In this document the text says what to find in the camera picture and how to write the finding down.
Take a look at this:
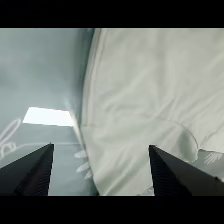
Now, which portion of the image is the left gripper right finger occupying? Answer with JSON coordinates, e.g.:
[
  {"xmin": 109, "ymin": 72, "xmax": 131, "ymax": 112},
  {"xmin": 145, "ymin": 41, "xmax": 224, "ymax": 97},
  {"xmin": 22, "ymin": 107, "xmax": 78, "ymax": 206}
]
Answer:
[{"xmin": 148, "ymin": 144, "xmax": 224, "ymax": 197}]

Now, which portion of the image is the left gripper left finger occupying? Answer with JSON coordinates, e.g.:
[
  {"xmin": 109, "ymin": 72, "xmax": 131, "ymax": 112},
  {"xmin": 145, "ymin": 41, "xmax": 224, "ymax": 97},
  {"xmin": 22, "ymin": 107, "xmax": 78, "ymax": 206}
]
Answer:
[{"xmin": 0, "ymin": 142, "xmax": 55, "ymax": 197}]

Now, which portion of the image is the pale green shirt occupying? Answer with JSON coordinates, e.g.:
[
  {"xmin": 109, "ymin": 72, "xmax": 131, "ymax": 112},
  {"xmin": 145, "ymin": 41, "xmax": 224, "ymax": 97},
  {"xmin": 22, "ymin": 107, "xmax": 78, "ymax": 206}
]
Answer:
[{"xmin": 79, "ymin": 28, "xmax": 224, "ymax": 197}]

